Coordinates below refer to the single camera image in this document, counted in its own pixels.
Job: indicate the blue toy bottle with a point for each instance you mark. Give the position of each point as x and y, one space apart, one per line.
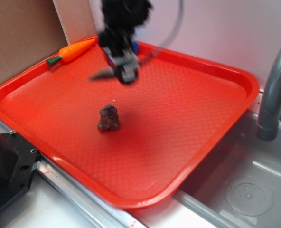
135 47

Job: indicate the orange toy carrot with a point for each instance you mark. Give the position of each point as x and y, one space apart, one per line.
70 52

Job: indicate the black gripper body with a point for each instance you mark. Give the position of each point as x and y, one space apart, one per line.
117 44

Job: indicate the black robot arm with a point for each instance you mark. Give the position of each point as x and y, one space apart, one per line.
120 19

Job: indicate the red plastic tray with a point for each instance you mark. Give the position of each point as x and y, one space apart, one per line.
170 119

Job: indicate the grey sink faucet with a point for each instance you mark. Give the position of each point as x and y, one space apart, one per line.
270 109

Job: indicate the brown wood chip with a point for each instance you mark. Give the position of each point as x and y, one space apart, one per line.
103 74

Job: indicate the grey plastic sink basin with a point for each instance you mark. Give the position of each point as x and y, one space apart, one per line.
238 185

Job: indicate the brown rock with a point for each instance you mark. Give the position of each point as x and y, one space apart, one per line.
109 119

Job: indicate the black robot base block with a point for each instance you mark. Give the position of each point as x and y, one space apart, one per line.
18 160

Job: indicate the brown cardboard panel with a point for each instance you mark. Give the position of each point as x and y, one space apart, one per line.
30 31

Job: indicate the silver metal rail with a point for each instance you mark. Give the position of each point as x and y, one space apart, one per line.
55 200

